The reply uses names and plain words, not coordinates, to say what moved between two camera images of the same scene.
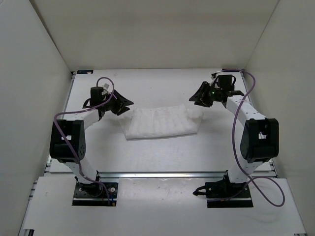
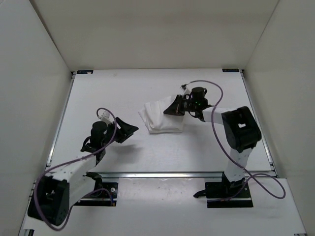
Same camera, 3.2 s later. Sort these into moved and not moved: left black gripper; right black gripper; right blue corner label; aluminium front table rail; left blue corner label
Moved: right black gripper; left black gripper
Not moved: aluminium front table rail; right blue corner label; left blue corner label
